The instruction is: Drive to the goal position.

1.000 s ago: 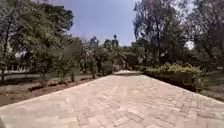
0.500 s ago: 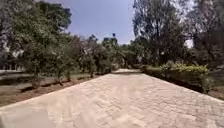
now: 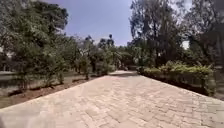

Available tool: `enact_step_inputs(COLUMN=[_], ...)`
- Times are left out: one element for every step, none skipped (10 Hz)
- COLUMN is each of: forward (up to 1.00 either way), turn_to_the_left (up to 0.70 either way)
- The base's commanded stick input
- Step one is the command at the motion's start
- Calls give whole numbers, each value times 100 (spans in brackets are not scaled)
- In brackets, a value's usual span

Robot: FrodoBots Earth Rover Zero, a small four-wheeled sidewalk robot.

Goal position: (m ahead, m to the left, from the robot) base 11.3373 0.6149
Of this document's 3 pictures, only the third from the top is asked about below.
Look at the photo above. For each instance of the bare earth strip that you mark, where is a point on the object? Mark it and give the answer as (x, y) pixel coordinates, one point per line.
(36, 91)

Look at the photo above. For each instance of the red brick path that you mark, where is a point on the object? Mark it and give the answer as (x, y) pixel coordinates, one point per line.
(120, 100)

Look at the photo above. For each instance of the row of trees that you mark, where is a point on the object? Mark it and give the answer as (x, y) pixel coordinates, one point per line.
(43, 50)

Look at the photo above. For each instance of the tall trees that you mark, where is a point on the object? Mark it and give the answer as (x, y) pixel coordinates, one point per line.
(160, 30)

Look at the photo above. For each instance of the green hedge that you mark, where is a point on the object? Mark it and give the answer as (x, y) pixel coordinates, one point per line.
(180, 73)

